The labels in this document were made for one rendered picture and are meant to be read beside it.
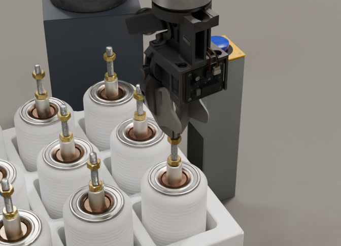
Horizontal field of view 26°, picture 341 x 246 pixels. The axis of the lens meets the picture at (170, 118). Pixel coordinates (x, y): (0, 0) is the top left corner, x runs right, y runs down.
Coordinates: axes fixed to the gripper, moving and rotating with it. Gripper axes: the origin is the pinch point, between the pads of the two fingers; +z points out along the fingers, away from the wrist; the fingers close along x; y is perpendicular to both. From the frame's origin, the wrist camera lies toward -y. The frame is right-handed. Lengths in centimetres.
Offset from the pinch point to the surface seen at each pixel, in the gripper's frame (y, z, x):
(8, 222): -1.4, 6.8, -24.2
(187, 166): -0.4, 9.1, 2.9
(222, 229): 7.0, 16.5, 4.2
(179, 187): 2.9, 9.1, -0.6
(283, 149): -19, 35, 39
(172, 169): 1.4, 6.6, -0.8
